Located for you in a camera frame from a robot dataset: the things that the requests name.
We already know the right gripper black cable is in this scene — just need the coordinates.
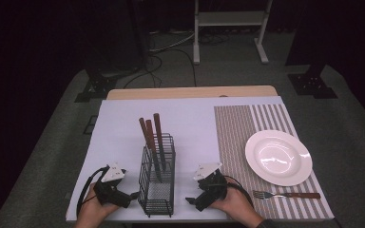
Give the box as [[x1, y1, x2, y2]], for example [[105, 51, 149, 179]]
[[222, 175, 255, 207]]

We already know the person's right hand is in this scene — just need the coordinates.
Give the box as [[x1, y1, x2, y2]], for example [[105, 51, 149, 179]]
[[209, 185, 264, 227]]

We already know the black stand base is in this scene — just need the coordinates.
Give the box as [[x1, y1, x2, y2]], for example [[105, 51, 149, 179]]
[[286, 62, 339, 100], [73, 60, 119, 104]]

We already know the white table cover sheet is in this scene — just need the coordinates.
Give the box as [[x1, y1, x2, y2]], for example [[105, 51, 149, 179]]
[[65, 96, 336, 223]]

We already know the person's left hand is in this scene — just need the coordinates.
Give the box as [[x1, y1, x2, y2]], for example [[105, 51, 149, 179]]
[[76, 182, 120, 224]]

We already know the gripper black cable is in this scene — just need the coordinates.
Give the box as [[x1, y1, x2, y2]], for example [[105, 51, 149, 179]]
[[75, 166, 108, 219], [222, 175, 255, 207]]

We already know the black wire cutlery basket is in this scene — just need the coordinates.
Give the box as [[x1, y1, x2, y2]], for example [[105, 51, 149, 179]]
[[137, 132, 176, 219]]

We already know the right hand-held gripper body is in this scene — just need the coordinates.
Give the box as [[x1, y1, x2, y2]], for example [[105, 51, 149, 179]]
[[192, 161, 230, 213]]

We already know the wooden table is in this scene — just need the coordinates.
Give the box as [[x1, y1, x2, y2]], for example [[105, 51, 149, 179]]
[[106, 85, 279, 101]]

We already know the brown-handled fork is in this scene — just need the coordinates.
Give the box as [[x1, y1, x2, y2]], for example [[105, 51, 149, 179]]
[[252, 189, 322, 200]]

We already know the white metal stand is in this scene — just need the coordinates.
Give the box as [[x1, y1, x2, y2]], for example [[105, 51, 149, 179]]
[[192, 0, 274, 67]]

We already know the black floor cable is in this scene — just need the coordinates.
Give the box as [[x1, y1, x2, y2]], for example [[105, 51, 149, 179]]
[[123, 47, 199, 90]]

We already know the white floor cable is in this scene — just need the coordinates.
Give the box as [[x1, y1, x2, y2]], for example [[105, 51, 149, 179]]
[[147, 29, 196, 53]]

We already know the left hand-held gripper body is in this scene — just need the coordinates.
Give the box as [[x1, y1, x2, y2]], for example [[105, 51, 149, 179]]
[[93, 162, 133, 209]]

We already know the white plate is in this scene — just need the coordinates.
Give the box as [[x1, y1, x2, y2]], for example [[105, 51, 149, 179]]
[[244, 129, 314, 187]]

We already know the brown-handled utensil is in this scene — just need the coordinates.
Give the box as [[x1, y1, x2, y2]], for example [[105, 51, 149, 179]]
[[138, 117, 162, 183], [152, 112, 167, 174], [144, 119, 163, 184]]

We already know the striped placemat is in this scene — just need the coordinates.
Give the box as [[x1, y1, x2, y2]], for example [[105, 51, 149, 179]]
[[213, 104, 336, 220]]

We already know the dark floor socket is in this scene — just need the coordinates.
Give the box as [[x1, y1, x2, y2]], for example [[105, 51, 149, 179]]
[[82, 115, 99, 136]]

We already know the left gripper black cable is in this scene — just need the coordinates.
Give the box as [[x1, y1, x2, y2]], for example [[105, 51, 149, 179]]
[[75, 166, 108, 219]]

